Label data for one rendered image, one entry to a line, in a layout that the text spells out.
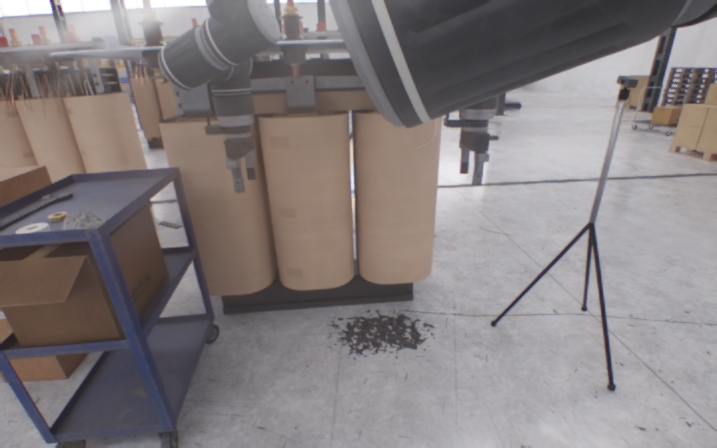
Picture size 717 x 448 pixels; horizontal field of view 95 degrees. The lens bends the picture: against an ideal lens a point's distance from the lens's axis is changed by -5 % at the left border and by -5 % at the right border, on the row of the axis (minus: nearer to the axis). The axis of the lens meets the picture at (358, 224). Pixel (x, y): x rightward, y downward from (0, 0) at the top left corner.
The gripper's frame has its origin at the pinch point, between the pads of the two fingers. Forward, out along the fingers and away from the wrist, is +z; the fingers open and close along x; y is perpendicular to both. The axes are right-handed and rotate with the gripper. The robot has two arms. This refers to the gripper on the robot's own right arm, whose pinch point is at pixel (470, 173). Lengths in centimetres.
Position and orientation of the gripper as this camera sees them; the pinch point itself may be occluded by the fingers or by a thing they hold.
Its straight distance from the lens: 114.3
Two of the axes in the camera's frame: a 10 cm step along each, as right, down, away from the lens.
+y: 10.0, -0.3, 0.0
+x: -0.1, -4.1, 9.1
